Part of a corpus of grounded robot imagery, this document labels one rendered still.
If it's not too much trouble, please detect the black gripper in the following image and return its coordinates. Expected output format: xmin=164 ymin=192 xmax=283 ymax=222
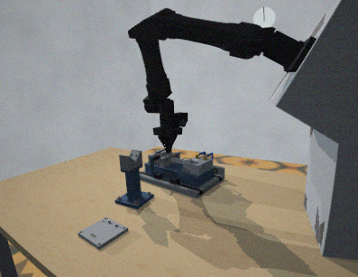
xmin=153 ymin=114 xmax=182 ymax=153

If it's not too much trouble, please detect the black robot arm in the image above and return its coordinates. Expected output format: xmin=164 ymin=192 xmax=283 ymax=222
xmin=128 ymin=8 xmax=316 ymax=128

